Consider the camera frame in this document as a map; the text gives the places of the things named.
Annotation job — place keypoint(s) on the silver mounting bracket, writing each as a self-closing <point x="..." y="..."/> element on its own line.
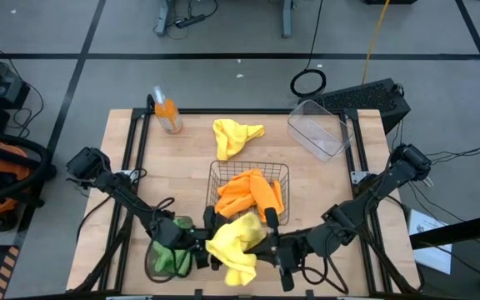
<point x="358" y="177"/>
<point x="127" y="175"/>

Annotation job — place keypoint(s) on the orange spray bottle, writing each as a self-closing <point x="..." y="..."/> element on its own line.
<point x="168" y="114"/>

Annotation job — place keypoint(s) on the green microfiber towel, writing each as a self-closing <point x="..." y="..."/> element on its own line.
<point x="163" y="262"/>

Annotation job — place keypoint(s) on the black power strip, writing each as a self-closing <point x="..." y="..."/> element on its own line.
<point x="190" y="21"/>

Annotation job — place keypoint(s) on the white paper sheet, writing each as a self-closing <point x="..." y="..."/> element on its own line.
<point x="429" y="243"/>

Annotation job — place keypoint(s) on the black diagonal bar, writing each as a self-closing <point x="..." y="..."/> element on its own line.
<point x="461" y="231"/>

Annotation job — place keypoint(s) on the orange black shop vacuum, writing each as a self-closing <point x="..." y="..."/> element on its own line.
<point x="2" y="162"/>

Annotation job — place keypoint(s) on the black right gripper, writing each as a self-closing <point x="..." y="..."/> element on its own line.
<point x="288" y="250"/>

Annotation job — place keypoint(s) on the black table frame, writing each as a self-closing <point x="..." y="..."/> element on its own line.
<point x="138" y="137"/>

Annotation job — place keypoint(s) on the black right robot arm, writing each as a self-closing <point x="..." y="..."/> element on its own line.
<point x="369" y="196"/>

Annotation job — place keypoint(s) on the yellow microfiber towel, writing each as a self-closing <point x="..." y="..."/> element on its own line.
<point x="233" y="137"/>
<point x="233" y="243"/>

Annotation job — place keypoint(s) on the grey table leg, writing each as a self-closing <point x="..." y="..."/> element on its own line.
<point x="288" y="18"/>
<point x="164" y="18"/>

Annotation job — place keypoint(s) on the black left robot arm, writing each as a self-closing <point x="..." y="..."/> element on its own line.
<point x="119" y="189"/>

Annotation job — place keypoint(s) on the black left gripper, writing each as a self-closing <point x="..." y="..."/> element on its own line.
<point x="198" y="246"/>

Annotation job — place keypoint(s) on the orange microfiber towel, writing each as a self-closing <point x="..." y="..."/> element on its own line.
<point x="236" y="193"/>
<point x="267" y="196"/>

